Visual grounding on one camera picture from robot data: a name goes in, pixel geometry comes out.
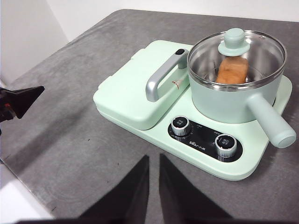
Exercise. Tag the brown potato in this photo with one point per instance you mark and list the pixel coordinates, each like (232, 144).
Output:
(231, 72)

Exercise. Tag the glass lid with green knob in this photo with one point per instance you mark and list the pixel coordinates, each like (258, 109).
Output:
(233, 42)

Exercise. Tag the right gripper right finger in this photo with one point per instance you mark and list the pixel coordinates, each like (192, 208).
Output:
(184, 203)

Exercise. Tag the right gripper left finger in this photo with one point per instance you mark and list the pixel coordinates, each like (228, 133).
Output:
(121, 203)

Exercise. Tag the silver control knob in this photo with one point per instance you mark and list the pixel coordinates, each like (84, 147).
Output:
(180, 124)
(225, 144)

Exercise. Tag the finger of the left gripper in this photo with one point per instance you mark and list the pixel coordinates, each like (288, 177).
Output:
(23, 100)

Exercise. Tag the mint green breakfast machine base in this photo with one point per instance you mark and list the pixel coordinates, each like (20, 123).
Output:
(210, 161)

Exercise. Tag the mint green griddle cover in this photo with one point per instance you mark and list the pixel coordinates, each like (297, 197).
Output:
(126, 93)

